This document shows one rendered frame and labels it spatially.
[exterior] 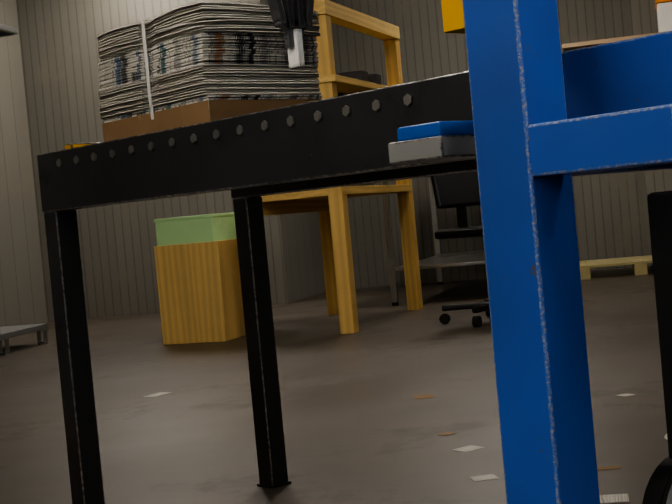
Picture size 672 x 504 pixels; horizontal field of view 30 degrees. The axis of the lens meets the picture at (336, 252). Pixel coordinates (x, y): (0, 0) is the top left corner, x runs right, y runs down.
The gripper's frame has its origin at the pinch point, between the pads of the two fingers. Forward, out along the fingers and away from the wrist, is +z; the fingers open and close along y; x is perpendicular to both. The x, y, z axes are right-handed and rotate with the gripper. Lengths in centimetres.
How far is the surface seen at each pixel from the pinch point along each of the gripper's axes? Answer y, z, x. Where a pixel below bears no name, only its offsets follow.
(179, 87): 14.6, 4.9, -17.4
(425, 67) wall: -611, -83, -523
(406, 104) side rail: 24, 17, 49
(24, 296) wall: -319, 71, -689
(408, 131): 32, 21, 57
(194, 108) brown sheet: 14.8, 9.4, -13.0
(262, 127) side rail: 23.8, 16.1, 16.7
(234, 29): 7.1, -4.8, -8.6
